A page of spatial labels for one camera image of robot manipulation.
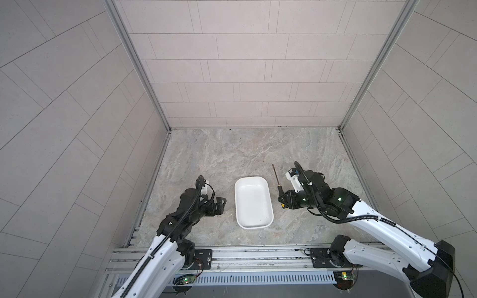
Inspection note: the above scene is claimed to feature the black handled screwdriver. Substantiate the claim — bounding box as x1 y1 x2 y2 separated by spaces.
272 164 286 209

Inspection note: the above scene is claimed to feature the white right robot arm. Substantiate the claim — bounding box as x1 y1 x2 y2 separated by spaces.
278 163 457 298

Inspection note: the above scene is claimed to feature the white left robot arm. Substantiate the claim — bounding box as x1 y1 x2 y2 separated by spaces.
113 179 227 298

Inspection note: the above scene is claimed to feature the white rectangular bin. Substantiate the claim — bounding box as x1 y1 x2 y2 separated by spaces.
234 176 274 230

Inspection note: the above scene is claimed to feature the green circuit board left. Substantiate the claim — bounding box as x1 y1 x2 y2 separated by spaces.
174 274 197 286

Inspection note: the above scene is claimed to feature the green circuit board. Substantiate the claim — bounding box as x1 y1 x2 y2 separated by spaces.
174 274 197 286
336 271 355 282

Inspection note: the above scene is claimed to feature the green circuit board right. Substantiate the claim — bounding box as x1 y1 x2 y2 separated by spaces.
336 271 355 282

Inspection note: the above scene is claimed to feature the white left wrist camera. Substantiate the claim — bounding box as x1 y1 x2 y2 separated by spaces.
201 183 209 195

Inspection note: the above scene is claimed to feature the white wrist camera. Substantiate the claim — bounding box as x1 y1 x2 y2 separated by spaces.
201 183 209 195
286 168 303 193

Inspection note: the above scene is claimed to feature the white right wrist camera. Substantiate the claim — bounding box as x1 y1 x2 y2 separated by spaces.
286 168 303 193

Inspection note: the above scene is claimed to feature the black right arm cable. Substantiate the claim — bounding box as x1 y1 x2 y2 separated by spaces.
293 161 465 298

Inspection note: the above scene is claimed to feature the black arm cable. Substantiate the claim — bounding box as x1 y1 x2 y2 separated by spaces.
119 174 206 298
293 161 465 298

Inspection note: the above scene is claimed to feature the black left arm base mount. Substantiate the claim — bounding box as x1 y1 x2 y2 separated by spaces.
182 249 213 270

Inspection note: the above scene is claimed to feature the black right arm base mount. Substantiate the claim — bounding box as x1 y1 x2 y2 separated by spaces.
304 248 345 269

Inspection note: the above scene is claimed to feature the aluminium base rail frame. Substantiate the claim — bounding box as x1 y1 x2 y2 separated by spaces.
91 226 422 298

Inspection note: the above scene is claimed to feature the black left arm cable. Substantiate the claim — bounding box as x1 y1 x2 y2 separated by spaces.
119 174 206 298

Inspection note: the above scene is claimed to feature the aluminium corner post left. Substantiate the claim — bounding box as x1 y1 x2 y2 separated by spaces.
105 0 171 134

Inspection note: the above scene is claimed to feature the aluminium corner post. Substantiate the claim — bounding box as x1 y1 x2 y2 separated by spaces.
338 0 419 132
105 0 171 134

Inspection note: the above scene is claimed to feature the aluminium corner post right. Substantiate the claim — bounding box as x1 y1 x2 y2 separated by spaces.
338 0 419 132

